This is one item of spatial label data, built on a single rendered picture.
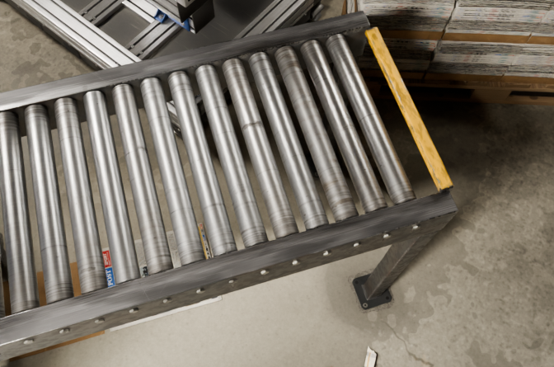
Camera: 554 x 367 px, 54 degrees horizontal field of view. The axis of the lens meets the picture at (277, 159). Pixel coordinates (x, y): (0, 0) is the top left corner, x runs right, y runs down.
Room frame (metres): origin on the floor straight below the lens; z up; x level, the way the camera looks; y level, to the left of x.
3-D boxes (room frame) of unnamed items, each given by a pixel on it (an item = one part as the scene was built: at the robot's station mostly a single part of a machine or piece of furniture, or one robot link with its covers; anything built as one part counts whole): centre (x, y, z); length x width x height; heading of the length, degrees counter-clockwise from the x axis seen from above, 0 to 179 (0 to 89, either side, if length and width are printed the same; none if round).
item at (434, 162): (0.66, -0.28, 0.81); 0.43 x 0.03 x 0.02; 19
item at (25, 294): (0.38, 0.53, 0.77); 0.47 x 0.05 x 0.05; 19
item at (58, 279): (0.40, 0.47, 0.77); 0.47 x 0.05 x 0.05; 19
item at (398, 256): (0.42, -0.34, 0.34); 0.06 x 0.06 x 0.68; 19
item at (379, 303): (0.42, -0.34, 0.01); 0.14 x 0.13 x 0.01; 19
